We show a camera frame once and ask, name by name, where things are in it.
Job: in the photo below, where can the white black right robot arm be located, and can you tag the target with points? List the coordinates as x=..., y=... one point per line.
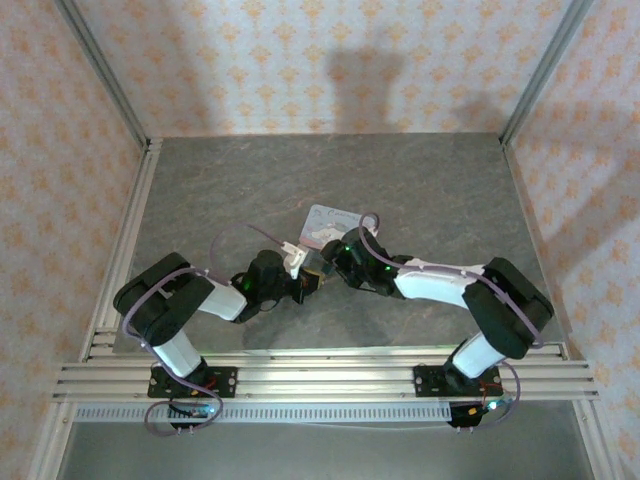
x=430, y=282

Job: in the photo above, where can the aluminium table side rail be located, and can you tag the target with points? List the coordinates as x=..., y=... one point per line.
x=530, y=226
x=145, y=190

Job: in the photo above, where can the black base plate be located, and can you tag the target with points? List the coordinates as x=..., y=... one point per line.
x=427, y=382
x=225, y=382

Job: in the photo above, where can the left controller board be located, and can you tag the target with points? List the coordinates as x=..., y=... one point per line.
x=197, y=411

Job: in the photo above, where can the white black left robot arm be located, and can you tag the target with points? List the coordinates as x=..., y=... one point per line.
x=225, y=300

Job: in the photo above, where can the pastel cartoon tin box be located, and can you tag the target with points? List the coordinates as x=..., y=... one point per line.
x=325, y=222

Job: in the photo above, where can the aluminium frame post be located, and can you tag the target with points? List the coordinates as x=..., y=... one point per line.
x=106, y=75
x=542, y=75

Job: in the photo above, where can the right controller board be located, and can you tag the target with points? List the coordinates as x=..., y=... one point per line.
x=465, y=417

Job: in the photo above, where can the controller board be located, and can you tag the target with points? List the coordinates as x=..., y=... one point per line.
x=197, y=411
x=465, y=417

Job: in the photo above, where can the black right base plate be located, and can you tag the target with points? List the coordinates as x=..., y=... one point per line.
x=427, y=382

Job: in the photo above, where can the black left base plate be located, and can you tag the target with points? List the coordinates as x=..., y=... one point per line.
x=225, y=382

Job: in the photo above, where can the aluminium cross rail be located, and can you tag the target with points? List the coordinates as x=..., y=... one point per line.
x=325, y=372

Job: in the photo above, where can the aluminium lower frame rail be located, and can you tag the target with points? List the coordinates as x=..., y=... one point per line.
x=52, y=445
x=597, y=440

